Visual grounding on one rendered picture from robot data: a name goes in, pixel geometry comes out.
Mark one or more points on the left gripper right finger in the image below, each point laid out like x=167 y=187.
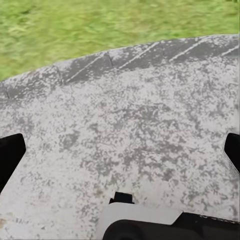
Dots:
x=232 y=149

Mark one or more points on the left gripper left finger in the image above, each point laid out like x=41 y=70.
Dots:
x=12 y=149

